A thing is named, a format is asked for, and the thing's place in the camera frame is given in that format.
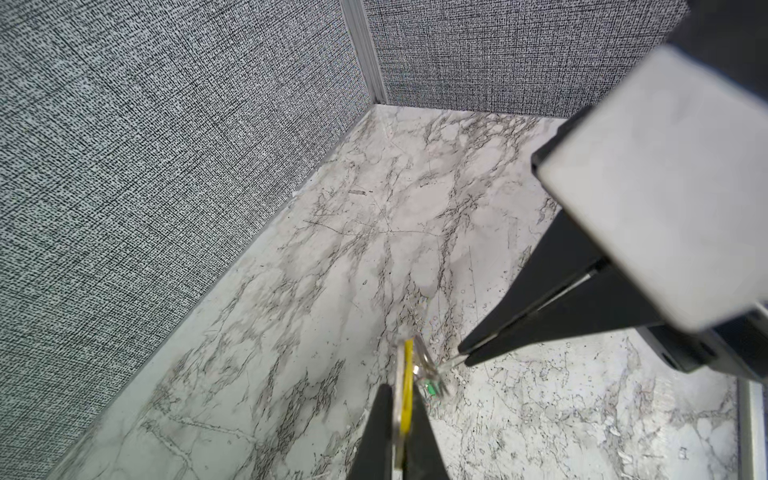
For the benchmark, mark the yellow key tag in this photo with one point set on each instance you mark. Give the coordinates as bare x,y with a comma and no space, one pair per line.
403,400

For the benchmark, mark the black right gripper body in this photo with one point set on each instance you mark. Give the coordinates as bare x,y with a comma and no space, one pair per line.
737,347

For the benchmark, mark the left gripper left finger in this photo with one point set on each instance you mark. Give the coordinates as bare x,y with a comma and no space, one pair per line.
373,460

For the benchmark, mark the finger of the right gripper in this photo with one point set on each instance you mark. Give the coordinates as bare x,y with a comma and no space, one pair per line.
563,255
605,302

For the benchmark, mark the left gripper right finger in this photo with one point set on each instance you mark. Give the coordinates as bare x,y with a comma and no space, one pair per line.
423,460

